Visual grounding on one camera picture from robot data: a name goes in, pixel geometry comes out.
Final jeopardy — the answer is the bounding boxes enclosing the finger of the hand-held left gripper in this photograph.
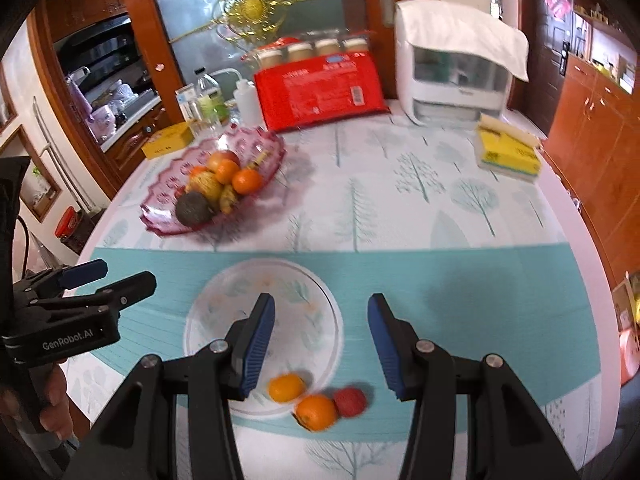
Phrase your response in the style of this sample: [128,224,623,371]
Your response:
[27,271,157,323]
[25,259,109,296]

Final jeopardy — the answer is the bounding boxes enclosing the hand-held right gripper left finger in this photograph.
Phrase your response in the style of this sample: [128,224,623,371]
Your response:
[62,292,277,480]

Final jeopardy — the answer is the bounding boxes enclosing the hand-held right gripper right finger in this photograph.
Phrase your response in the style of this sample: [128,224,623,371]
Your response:
[367,293,578,480]

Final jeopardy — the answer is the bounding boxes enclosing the white floral plate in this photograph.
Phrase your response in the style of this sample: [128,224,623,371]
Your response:
[184,259,346,418]

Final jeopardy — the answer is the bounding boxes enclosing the pink glass fruit tray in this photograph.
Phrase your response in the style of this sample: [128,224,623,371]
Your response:
[139,125,286,236]

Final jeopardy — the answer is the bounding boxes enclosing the dark avocado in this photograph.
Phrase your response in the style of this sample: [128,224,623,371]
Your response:
[175,191,213,226]

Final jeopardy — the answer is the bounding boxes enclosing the orange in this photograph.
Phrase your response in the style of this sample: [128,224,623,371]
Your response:
[232,168,263,196]
[268,373,307,403]
[295,394,337,431]
[216,159,241,185]

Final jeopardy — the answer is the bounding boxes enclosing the red yellow mango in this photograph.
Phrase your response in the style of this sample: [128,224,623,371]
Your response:
[207,151,241,173]

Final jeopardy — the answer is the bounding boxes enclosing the person's left hand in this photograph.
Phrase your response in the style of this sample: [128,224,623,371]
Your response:
[0,360,93,443]

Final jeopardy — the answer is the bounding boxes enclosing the red container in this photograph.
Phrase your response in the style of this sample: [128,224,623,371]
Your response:
[55,207,83,241]

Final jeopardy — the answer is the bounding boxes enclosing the red lychee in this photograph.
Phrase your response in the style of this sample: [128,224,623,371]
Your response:
[332,386,367,418]

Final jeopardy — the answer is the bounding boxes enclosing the teal striped placemat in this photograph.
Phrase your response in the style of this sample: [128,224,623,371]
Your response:
[82,242,608,436]

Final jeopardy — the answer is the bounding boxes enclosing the yellow pear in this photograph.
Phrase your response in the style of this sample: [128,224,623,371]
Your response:
[186,171,224,201]

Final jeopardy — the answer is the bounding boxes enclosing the tree print tablecloth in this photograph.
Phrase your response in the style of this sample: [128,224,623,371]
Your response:
[65,100,618,480]

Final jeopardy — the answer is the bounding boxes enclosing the yellow box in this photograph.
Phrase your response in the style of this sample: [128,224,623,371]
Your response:
[141,122,193,160]

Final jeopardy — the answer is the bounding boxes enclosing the small white carton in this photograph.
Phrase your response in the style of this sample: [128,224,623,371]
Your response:
[176,85,201,123]

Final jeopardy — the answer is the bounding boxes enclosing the clear bottle green label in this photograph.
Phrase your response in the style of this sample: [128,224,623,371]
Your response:
[192,67,224,126]

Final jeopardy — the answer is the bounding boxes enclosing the white plastic bottle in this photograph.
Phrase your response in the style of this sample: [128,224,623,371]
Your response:
[232,79,261,128]

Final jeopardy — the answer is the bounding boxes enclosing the yellow tissue pack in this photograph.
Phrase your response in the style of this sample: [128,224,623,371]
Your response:
[474,114,543,181]

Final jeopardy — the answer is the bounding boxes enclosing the cardboard box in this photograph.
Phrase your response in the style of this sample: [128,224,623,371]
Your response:
[610,270,640,331]

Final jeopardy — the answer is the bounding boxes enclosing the red plastic package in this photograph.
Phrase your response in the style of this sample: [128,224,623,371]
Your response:
[254,56,391,132]

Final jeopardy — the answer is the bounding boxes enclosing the white countertop appliance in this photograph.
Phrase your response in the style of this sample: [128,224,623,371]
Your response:
[395,0,516,126]

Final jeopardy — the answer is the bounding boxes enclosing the wooden cabinet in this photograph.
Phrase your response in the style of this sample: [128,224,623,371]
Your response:
[542,52,640,281]

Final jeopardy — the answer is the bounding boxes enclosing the gold door ornament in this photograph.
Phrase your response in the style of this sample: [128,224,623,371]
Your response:
[170,0,366,46]

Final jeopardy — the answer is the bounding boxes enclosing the dark wooden door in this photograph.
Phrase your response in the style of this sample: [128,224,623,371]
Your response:
[515,0,573,136]

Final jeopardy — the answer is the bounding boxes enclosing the black cable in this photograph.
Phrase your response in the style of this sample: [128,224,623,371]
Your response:
[17,217,31,276]

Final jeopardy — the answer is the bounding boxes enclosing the wooden wall niche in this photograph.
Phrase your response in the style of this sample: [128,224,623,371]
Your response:
[0,125,63,223]

